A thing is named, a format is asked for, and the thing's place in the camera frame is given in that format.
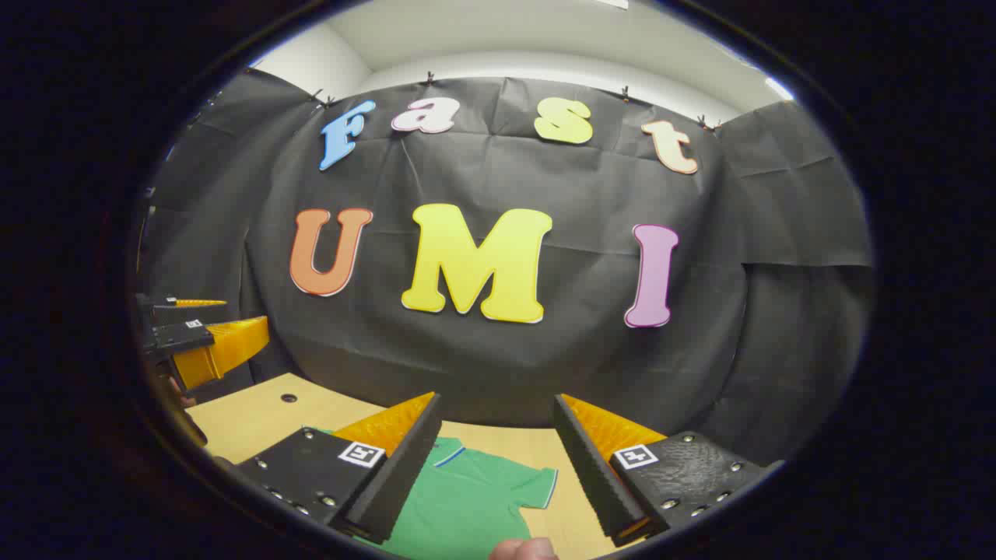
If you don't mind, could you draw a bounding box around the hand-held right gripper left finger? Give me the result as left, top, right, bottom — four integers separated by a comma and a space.
233, 391, 444, 545

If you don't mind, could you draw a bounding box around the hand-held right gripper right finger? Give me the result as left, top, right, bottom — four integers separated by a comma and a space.
552, 393, 785, 548

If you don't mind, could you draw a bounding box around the green T-shirt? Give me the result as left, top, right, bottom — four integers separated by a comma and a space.
354, 436, 559, 560

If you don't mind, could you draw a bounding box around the black backdrop cloth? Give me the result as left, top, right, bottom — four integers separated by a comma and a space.
140, 68, 874, 467

